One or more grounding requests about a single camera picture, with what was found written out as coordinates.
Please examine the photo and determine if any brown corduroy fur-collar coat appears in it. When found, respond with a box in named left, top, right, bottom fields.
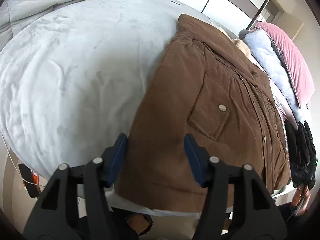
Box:
left=115, top=14, right=290, bottom=212

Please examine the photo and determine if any right hand holding gripper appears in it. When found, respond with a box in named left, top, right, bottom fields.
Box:
left=291, top=185, right=311, bottom=216

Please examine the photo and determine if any black orange device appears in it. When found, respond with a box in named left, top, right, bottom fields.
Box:
left=18, top=164, right=41, bottom=198

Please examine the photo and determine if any pink velvet pillow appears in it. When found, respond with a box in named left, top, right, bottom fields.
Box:
left=255, top=22, right=315, bottom=106

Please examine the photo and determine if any grey bed sheet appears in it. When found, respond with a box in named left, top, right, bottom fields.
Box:
left=1, top=0, right=236, bottom=215

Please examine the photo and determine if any white cable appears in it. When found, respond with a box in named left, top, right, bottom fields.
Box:
left=0, top=129, right=47, bottom=188

